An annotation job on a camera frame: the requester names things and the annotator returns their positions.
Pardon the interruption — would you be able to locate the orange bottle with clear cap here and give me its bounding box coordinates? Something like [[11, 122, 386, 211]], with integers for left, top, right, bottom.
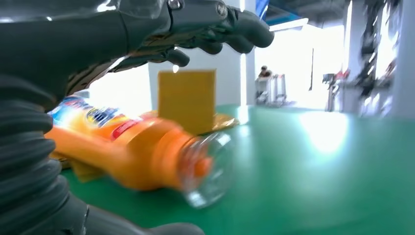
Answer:
[[45, 95, 236, 208]]

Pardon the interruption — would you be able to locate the person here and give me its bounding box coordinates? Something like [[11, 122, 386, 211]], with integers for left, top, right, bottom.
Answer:
[[257, 66, 274, 79]]

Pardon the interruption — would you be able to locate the black hanging robot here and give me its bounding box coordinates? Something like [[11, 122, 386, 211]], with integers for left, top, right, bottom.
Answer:
[[358, 0, 400, 98]]

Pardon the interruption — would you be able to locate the white metal frame desk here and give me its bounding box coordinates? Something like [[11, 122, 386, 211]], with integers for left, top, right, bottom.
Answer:
[[254, 73, 289, 106]]

